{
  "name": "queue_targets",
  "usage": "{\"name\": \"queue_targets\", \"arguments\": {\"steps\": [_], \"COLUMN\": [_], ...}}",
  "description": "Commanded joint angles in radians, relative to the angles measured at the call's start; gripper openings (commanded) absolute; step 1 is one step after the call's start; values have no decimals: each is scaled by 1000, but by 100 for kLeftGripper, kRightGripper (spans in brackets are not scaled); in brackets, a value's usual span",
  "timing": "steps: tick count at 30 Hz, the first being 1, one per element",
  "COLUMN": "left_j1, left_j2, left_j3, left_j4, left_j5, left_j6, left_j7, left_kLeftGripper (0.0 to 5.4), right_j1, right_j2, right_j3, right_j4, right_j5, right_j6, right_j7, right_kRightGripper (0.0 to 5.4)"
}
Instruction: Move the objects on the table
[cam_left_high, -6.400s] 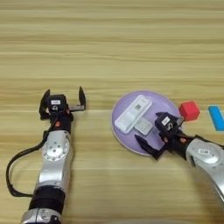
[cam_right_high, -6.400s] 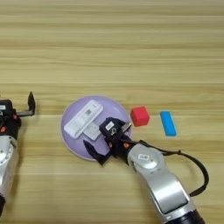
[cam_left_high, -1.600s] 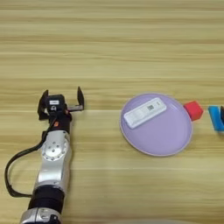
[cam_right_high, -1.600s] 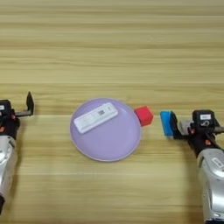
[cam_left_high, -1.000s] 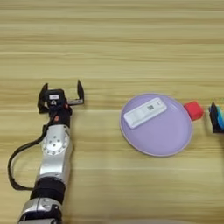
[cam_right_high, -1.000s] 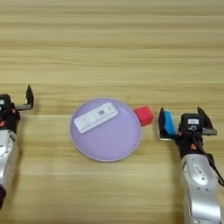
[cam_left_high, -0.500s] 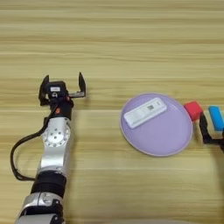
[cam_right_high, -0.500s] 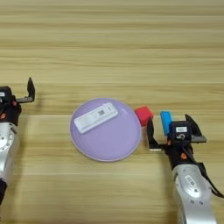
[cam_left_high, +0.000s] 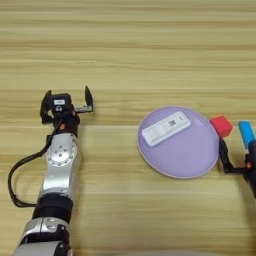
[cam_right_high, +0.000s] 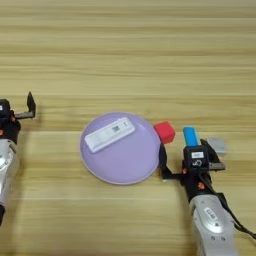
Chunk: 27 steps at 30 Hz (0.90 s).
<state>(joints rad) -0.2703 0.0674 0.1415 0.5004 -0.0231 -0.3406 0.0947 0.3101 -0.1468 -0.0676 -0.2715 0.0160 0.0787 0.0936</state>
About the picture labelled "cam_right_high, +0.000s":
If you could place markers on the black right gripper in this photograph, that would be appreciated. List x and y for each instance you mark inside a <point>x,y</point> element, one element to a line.
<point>196,181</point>

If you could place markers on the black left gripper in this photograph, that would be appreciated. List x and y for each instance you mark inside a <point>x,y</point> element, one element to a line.
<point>11,128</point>

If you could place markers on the blue rectangular block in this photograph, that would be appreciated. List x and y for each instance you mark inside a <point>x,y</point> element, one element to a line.
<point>190,136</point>

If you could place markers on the small grey square block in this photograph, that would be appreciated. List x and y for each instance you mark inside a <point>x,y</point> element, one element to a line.
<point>218,145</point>

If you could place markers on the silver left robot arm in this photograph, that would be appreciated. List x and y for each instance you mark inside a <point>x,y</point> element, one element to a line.
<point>6,170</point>

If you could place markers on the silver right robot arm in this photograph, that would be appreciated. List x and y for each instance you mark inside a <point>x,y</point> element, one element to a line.
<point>213,226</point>

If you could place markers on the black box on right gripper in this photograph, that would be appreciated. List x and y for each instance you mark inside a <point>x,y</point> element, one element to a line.
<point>196,157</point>

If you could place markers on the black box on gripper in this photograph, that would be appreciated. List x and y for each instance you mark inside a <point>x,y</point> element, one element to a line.
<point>4,108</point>
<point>196,157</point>

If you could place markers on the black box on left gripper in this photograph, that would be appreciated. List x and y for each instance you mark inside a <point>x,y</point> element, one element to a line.
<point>4,108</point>

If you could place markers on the red cube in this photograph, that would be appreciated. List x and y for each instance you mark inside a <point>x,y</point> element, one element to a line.
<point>165,132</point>

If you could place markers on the purple round plate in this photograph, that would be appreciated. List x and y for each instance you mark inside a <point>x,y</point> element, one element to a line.
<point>123,163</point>

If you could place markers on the white long rectangular device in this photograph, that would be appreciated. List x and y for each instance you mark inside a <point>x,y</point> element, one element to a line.
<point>108,135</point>

